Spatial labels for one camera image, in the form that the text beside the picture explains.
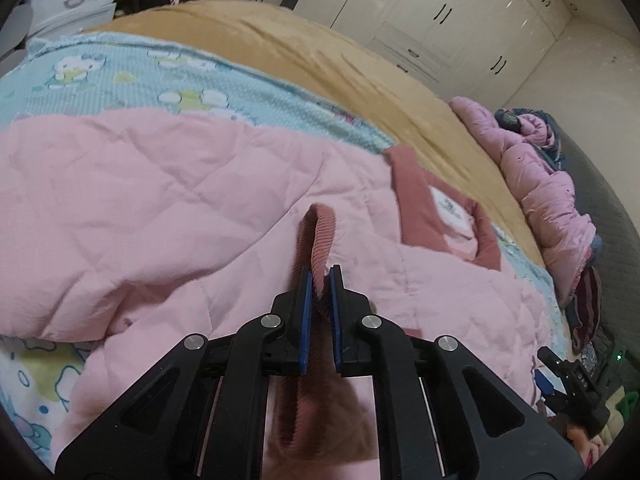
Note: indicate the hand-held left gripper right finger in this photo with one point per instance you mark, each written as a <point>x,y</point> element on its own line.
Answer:
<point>336,322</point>

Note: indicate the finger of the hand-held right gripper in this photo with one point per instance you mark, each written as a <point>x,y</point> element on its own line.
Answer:
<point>544,385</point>
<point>552,362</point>

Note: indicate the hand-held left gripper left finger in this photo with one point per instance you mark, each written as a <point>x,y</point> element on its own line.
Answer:
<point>305,322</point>

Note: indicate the pink quilted jacket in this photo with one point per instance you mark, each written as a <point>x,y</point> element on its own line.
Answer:
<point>150,210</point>

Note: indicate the green cloth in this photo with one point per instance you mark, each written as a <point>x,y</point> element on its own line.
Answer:
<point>620,410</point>

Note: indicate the dark striped pillow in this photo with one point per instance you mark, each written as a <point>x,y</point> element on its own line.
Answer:
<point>587,305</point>

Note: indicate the grey padded headboard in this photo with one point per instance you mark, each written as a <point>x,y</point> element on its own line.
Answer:
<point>600,200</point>

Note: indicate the pink floral duvet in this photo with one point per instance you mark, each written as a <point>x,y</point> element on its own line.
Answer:
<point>540,185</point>

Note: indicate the tan blanket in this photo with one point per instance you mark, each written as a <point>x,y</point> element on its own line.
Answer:
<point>300,50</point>

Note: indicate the blue cartoon printed blanket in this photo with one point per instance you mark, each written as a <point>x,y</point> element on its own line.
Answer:
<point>125,75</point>

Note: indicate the white wardrobe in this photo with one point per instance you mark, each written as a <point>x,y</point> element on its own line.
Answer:
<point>450,10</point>

